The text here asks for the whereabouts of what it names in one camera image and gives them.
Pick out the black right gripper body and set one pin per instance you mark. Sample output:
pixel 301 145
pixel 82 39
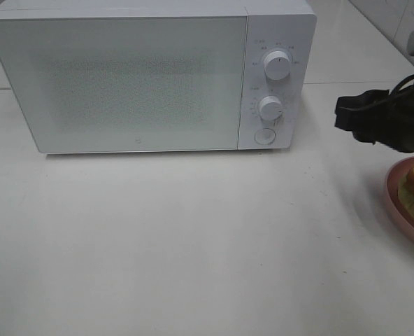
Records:
pixel 380 116

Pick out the pink round plate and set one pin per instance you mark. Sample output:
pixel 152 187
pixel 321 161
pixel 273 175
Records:
pixel 394 208

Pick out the round microwave door button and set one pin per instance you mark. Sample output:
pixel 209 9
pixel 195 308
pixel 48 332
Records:
pixel 265 136

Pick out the white microwave door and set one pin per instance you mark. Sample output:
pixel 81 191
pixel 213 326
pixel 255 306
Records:
pixel 123 85

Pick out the lower white microwave knob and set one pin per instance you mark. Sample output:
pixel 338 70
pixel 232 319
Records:
pixel 270 108

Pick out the white microwave knob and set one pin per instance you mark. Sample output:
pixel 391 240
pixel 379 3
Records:
pixel 270 108
pixel 277 65

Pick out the upper white microwave knob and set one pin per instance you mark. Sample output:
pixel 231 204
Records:
pixel 277 65

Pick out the white microwave oven body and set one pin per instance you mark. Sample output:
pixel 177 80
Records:
pixel 271 25

